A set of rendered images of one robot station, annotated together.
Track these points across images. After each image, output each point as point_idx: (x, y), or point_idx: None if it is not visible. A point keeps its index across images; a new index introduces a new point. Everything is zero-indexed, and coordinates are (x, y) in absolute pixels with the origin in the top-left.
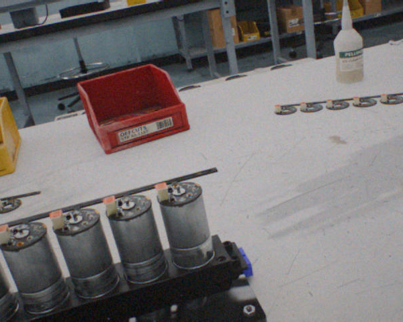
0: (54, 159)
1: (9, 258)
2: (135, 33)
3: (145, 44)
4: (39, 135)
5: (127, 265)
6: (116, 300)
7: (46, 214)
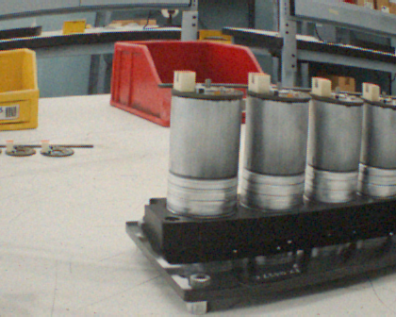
0: (82, 124)
1: (273, 112)
2: (41, 77)
3: (49, 93)
4: (41, 106)
5: (376, 171)
6: (361, 212)
7: (285, 87)
